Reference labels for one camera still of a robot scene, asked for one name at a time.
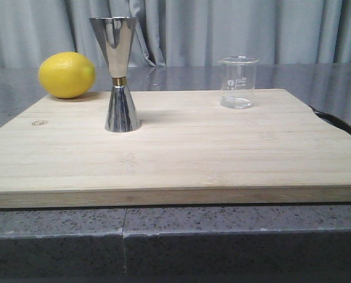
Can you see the light wooden cutting board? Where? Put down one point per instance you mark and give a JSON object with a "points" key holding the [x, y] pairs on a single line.
{"points": [[189, 150]]}

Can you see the clear glass measuring beaker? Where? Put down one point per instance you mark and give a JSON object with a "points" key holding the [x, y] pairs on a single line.
{"points": [[238, 81]]}

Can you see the steel double jigger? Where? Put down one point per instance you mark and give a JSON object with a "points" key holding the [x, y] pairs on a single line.
{"points": [[115, 36]]}

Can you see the yellow lemon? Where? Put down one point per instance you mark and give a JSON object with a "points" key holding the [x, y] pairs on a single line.
{"points": [[67, 74]]}

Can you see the grey curtain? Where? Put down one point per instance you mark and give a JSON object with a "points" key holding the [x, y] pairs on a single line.
{"points": [[180, 33]]}

